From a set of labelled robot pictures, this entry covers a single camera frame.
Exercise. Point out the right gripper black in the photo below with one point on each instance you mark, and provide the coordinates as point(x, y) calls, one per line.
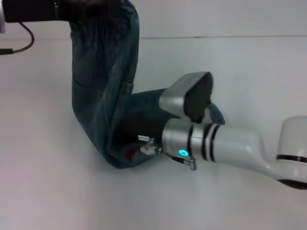
point(144, 127)

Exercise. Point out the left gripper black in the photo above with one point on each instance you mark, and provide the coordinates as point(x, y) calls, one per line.
point(33, 10)

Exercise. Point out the blue denim shorts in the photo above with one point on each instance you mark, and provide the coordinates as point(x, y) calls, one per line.
point(103, 83)

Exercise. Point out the right robot arm silver white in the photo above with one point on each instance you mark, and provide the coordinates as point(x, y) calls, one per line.
point(230, 146)

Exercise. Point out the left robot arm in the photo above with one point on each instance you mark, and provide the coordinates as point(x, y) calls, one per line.
point(2, 16)

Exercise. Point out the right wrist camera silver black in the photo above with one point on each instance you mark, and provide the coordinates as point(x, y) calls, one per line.
point(189, 98)

